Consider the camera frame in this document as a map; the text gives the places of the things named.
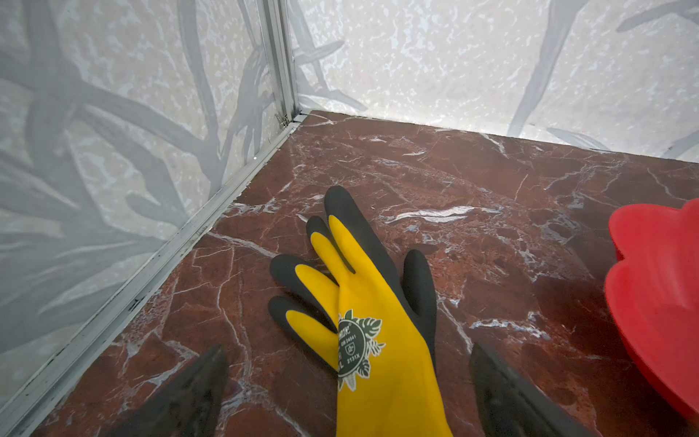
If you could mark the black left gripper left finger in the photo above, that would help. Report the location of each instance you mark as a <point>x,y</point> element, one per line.
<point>187,406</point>

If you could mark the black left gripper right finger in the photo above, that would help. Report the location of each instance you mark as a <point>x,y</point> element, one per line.
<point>509,405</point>

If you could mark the red flower-shaped fruit bowl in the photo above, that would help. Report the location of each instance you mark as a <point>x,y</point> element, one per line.
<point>652,294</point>

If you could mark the yellow and black work glove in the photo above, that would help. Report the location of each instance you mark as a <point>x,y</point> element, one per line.
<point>372,323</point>

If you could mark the aluminium corner frame profile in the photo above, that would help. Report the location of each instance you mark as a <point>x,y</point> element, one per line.
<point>125,127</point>

